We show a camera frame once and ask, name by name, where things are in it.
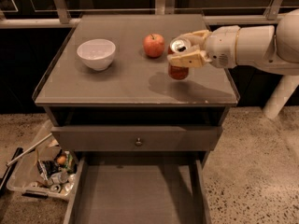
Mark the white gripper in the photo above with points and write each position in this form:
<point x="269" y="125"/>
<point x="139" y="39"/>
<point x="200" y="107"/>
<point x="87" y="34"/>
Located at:
<point x="221" y="46"/>

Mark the red coke can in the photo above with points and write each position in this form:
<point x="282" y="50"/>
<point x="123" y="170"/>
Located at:
<point x="178" y="45"/>

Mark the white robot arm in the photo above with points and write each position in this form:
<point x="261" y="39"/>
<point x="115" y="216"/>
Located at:
<point x="273" y="49"/>

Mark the grey top drawer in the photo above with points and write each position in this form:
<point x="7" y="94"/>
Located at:
<point x="122" y="138"/>

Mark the grey drawer cabinet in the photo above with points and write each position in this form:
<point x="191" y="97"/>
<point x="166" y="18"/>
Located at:
<point x="134" y="90"/>

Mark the round metal drawer knob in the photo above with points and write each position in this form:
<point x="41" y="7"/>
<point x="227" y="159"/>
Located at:
<point x="138" y="142"/>

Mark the open grey middle drawer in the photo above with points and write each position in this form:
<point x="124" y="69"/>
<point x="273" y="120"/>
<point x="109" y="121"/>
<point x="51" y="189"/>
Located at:
<point x="154" y="189"/>

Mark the metal can in bin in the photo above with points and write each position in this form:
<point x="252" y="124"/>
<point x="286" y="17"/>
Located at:
<point x="56" y="188"/>

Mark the red apple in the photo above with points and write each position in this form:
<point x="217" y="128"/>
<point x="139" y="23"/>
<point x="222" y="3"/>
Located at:
<point x="153" y="45"/>

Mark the white ceramic bowl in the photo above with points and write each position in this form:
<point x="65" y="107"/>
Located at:
<point x="97" y="54"/>

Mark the white pillar leg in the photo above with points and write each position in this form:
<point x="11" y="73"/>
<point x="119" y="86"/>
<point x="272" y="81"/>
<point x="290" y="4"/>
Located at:
<point x="280" y="96"/>

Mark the metal window railing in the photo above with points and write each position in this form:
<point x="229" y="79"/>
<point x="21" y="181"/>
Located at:
<point x="50" y="13"/>

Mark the orange in bin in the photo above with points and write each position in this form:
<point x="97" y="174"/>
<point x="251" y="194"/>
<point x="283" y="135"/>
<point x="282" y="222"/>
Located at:
<point x="61" y="160"/>

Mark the crumpled snack bag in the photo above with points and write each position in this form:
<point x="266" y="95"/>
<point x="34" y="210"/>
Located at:
<point x="47" y="168"/>

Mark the clear plastic bin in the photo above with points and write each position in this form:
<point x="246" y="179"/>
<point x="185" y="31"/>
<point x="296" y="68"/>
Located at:
<point x="26" y="178"/>

